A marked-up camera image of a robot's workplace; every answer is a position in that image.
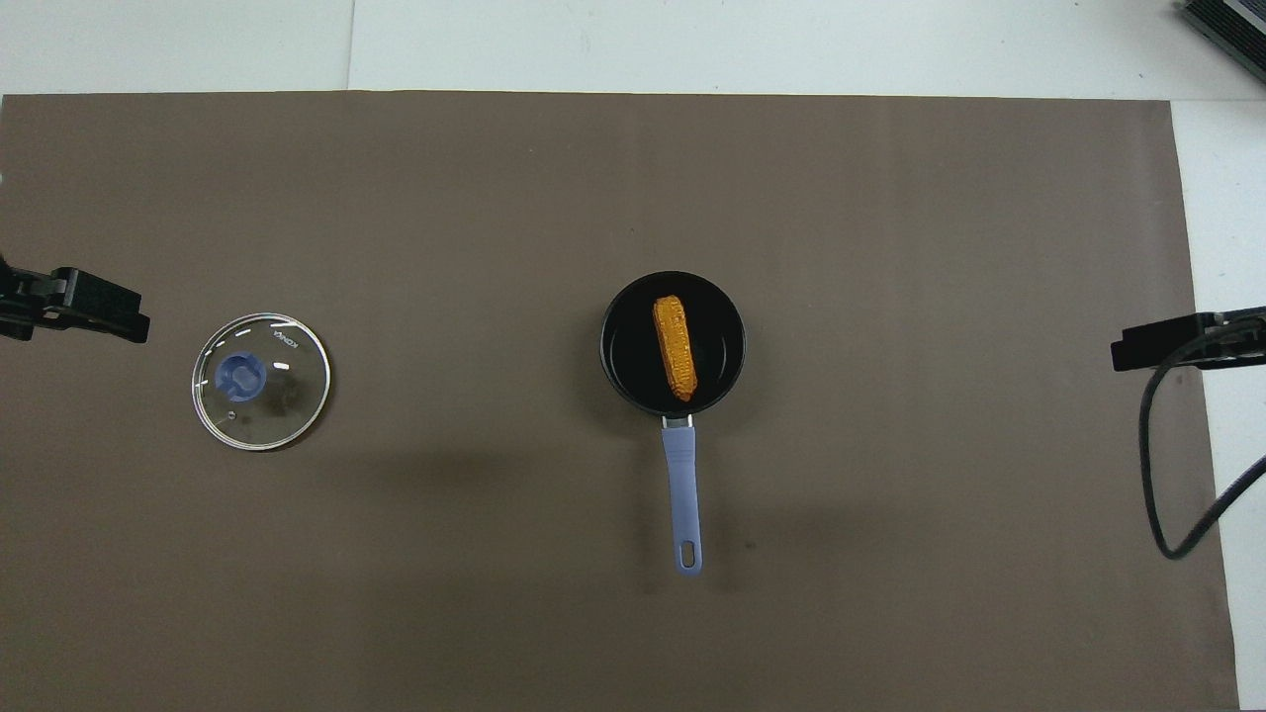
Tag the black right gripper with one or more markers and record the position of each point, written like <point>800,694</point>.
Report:
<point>1236,338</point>

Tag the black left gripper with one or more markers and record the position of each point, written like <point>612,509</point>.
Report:
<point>35,292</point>

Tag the glass lid with blue knob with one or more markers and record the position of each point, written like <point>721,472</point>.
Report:
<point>287,405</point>

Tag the yellow corn cob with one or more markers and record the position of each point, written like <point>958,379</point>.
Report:
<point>676,346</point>

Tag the dark ribbed box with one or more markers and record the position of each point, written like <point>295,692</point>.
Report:
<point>1231,30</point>

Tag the brown table mat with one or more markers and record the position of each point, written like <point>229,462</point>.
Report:
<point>445,198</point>

